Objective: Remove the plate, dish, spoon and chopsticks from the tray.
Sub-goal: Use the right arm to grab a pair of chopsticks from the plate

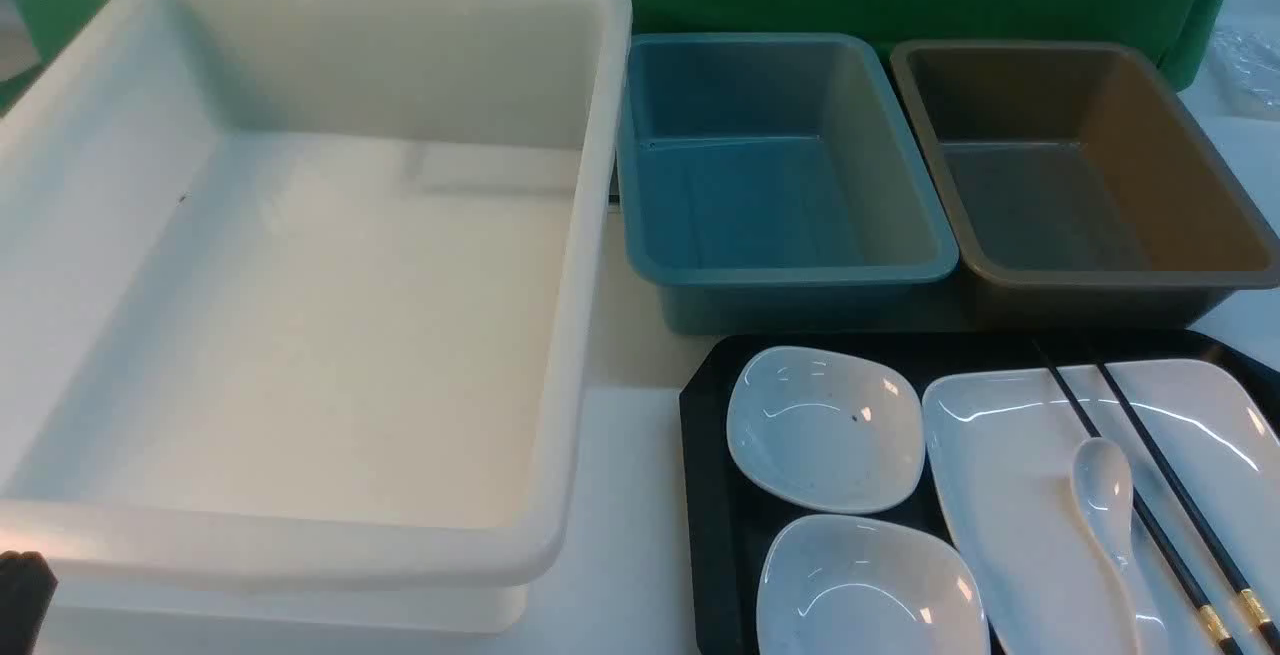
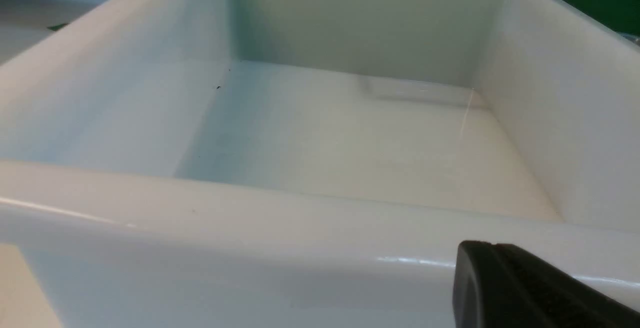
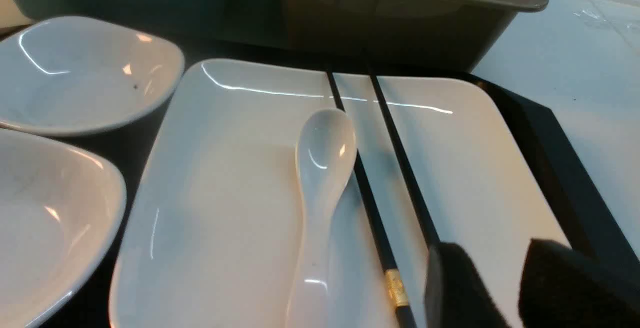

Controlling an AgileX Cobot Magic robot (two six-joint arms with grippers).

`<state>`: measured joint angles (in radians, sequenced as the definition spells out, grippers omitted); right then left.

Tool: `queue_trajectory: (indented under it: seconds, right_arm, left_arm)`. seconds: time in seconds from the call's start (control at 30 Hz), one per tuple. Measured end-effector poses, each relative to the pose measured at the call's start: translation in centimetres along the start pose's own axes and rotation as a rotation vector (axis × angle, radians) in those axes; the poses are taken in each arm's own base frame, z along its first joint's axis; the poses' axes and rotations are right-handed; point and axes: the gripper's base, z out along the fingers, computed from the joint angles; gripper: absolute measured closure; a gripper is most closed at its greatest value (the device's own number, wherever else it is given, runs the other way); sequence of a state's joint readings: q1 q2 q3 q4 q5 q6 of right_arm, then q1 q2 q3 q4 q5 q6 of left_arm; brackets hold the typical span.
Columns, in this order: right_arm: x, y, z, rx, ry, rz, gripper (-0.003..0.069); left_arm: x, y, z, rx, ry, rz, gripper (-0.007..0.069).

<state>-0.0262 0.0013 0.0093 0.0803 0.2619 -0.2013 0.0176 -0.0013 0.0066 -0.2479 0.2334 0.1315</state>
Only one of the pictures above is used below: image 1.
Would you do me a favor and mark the white square bowl with speck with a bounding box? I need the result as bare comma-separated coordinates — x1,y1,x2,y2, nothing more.
724,345,925,516

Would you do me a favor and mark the large white square plate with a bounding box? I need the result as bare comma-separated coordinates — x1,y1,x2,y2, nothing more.
922,359,1279,654

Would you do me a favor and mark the white ceramic spoon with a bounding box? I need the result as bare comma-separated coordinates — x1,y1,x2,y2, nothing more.
1070,438,1169,654

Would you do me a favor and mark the black chopstick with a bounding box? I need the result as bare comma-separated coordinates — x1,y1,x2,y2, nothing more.
1088,345,1279,654
1030,336,1243,654

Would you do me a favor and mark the teal plastic bin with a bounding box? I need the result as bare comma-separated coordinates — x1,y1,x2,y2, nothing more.
617,32,960,336

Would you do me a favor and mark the large white plastic tub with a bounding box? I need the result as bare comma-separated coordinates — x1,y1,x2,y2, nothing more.
1,0,632,635

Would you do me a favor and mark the brown plastic bin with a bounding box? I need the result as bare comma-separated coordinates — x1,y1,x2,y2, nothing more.
890,40,1277,328

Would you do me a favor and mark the clear plastic wrap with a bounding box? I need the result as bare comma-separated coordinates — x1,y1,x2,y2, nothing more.
1210,29,1279,122

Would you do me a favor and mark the black object at corner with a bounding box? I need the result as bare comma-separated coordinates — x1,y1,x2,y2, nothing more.
1,551,58,654

